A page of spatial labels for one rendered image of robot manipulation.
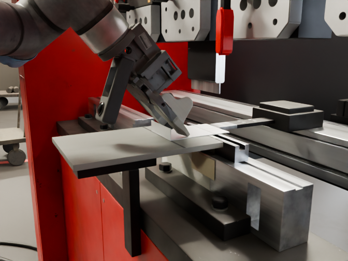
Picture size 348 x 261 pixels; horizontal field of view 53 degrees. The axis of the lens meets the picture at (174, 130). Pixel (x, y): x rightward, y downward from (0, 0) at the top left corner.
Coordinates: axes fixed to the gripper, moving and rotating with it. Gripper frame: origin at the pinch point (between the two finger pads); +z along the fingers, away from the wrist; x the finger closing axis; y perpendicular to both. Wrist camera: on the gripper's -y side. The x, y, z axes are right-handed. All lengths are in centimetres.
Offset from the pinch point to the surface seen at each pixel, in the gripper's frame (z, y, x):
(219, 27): -14.7, 10.8, -16.0
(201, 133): 3.4, 3.1, -2.6
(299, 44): 24, 54, 23
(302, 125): 19.8, 21.6, -5.1
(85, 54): -7, 12, 85
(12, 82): 51, -22, 760
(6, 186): 59, -85, 256
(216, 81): -3.4, 10.7, -5.3
